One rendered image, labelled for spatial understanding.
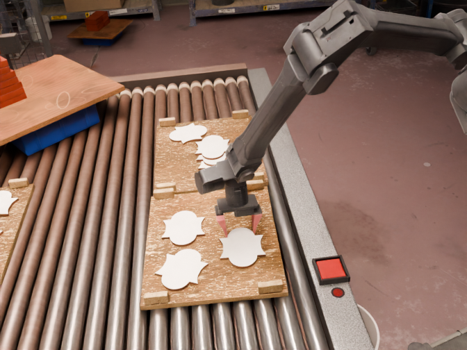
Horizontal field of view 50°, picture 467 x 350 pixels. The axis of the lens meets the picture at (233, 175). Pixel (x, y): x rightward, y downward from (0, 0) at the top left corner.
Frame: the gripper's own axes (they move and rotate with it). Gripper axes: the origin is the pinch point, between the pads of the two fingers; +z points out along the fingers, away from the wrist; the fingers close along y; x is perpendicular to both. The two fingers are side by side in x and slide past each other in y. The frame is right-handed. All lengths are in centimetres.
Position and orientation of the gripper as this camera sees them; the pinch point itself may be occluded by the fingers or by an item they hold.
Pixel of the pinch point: (240, 232)
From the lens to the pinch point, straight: 133.1
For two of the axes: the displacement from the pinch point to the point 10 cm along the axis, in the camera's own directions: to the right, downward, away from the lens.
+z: 0.9, 9.0, 4.2
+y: 9.9, -1.3, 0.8
